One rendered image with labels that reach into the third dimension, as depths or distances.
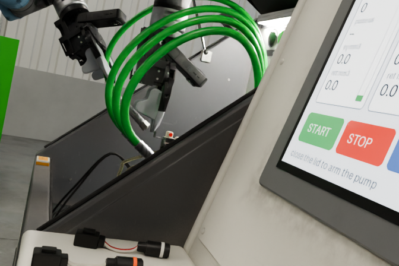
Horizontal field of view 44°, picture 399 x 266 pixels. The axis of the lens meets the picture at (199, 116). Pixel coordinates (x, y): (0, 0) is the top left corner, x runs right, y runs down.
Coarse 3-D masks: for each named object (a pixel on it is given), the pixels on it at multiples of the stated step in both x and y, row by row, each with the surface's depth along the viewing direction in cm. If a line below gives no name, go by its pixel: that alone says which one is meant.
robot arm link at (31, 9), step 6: (36, 0) 119; (42, 0) 120; (0, 6) 117; (36, 6) 120; (42, 6) 121; (48, 6) 123; (6, 12) 118; (12, 12) 119; (18, 12) 117; (24, 12) 118; (30, 12) 121; (6, 18) 120; (12, 18) 120; (18, 18) 121
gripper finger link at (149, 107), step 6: (156, 90) 101; (150, 96) 100; (156, 96) 101; (138, 102) 100; (144, 102) 100; (150, 102) 101; (156, 102) 101; (138, 108) 100; (144, 108) 100; (150, 108) 101; (156, 108) 101; (144, 114) 101; (150, 114) 101; (156, 114) 101; (162, 114) 101; (156, 120) 101; (156, 126) 102
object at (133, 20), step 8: (208, 0) 111; (216, 0) 110; (224, 0) 110; (152, 8) 111; (240, 8) 109; (136, 16) 112; (144, 16) 112; (248, 16) 109; (128, 24) 112; (120, 32) 112; (112, 40) 112; (112, 48) 113; (264, 48) 109; (104, 56) 113
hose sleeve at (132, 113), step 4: (120, 100) 113; (120, 104) 113; (132, 108) 113; (132, 112) 112; (136, 112) 113; (132, 116) 112; (136, 116) 112; (140, 116) 113; (136, 120) 112; (140, 120) 112
